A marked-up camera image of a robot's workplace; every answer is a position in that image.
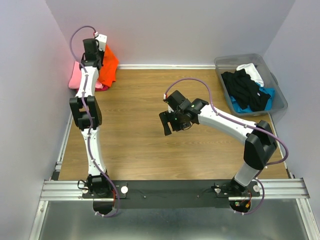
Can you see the aluminium front rail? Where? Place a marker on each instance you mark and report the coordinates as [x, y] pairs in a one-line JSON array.
[[274, 189]]

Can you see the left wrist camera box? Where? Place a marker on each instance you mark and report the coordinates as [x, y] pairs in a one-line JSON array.
[[101, 41]]

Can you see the white shirt in bin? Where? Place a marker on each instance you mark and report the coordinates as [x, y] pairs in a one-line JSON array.
[[252, 71]]

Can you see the folded light pink shirt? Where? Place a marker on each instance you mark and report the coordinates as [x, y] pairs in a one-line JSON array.
[[75, 80]]

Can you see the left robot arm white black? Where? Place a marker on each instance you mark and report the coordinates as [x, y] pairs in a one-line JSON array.
[[87, 116]]

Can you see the blue shirt in bin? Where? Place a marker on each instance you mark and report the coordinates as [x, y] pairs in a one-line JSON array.
[[269, 91]]

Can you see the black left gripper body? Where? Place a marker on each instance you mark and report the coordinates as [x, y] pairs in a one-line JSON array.
[[100, 55]]

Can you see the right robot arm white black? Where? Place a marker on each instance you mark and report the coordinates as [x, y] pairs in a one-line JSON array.
[[258, 139]]

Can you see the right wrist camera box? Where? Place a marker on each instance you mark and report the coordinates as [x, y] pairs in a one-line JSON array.
[[176, 101]]

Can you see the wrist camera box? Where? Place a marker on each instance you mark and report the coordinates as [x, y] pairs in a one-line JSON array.
[[101, 41], [176, 101]]

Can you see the folded magenta shirt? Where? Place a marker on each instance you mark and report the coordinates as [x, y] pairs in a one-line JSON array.
[[104, 88]]

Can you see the clear plastic bin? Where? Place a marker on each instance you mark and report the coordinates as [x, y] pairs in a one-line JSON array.
[[230, 63]]

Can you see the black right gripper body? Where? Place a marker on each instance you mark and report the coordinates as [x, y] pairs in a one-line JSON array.
[[179, 123]]

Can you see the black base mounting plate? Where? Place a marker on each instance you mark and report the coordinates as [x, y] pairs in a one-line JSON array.
[[175, 194]]

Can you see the black shirt in bin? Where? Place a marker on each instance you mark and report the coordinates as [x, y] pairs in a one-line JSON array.
[[246, 92]]

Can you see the orange t shirt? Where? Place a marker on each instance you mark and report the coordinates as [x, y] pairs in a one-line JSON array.
[[107, 73]]

